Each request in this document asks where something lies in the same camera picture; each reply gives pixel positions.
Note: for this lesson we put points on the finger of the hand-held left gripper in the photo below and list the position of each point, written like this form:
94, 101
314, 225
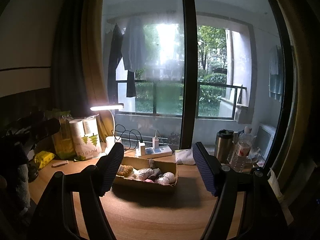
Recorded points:
47, 128

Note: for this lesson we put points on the bubble wrap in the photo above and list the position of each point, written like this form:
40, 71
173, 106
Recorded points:
167, 178

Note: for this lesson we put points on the clear plastic wrapper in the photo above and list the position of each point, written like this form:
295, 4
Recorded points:
256, 155

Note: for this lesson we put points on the clear water bottle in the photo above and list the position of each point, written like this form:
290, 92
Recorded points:
241, 150

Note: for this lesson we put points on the white flat device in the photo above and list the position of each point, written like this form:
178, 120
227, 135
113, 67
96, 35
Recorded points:
60, 163

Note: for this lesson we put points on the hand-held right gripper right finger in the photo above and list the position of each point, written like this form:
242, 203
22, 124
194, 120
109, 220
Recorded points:
203, 170

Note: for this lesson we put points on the pink white knitted toy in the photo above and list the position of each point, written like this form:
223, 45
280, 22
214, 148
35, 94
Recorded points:
146, 173

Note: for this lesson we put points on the small potted plant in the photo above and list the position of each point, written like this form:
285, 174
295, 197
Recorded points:
173, 138

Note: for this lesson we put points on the pink plush toy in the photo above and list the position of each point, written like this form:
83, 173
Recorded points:
150, 180

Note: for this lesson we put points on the green packet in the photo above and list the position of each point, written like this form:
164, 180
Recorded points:
62, 135

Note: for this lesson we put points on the white desk lamp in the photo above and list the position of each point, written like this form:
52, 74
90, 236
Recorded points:
107, 107

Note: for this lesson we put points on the large white charger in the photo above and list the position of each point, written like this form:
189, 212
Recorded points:
142, 148

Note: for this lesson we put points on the white plastic pack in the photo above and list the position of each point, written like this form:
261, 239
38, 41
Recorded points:
185, 157

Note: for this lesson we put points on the dark hanging garment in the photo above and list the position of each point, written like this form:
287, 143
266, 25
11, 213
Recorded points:
115, 62

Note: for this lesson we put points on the blue hanging towel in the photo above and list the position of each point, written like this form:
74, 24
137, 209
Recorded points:
275, 75

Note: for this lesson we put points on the bag of paper cups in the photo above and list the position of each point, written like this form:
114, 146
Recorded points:
85, 135

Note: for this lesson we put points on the white power strip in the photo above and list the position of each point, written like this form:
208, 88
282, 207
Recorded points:
155, 152

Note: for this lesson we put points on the small white charger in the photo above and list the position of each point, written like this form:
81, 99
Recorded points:
155, 142

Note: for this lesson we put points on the yellow curtain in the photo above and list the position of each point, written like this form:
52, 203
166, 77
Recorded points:
92, 55

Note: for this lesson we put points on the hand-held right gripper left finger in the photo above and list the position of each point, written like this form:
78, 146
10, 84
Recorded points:
112, 170

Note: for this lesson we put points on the black balcony railing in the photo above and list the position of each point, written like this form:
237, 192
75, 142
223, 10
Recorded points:
215, 84

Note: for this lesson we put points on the steel thermos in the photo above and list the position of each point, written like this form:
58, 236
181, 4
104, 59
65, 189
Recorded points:
223, 145

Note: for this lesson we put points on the yellow packet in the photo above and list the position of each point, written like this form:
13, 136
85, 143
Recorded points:
43, 158

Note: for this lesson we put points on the brown knitted toy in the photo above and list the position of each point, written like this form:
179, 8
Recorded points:
125, 170

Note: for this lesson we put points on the white outdoor appliance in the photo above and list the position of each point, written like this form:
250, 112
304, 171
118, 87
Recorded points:
266, 137

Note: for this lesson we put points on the dark grey curtain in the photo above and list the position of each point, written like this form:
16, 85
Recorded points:
67, 67

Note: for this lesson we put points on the grey sock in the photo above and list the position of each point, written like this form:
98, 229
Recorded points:
156, 171

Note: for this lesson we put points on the grey hanging shirt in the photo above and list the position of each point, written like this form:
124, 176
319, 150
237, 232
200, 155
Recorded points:
133, 45

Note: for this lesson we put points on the cardboard box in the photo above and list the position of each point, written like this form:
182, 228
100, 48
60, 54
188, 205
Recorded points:
145, 183

